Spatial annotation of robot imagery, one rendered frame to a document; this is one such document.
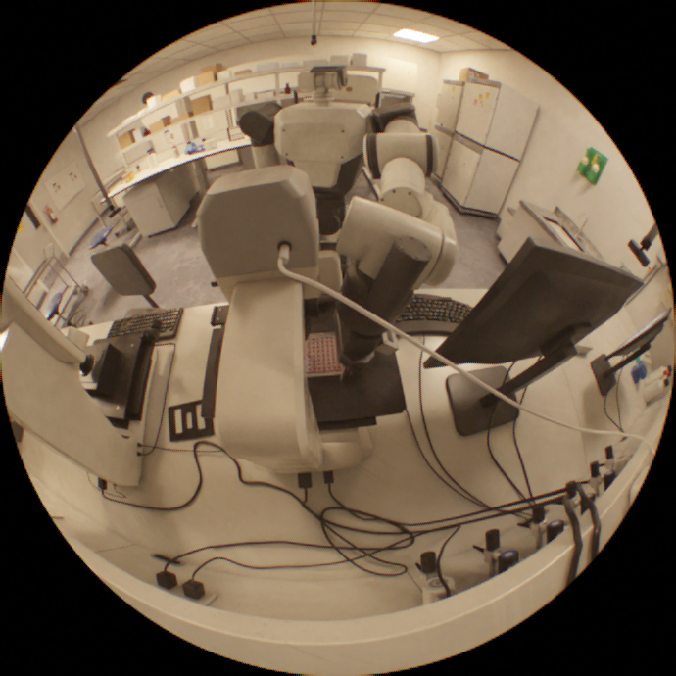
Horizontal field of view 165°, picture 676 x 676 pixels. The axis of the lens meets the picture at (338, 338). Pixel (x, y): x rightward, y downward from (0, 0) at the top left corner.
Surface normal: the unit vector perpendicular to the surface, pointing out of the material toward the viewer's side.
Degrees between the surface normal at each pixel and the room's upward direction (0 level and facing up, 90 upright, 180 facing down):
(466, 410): 0
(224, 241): 83
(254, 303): 0
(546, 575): 0
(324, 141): 94
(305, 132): 94
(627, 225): 90
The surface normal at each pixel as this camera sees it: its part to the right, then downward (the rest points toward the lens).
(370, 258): -0.20, 0.81
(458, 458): 0.01, -0.50
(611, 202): -1.00, 0.07
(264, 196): 0.08, 0.39
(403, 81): 0.09, 0.79
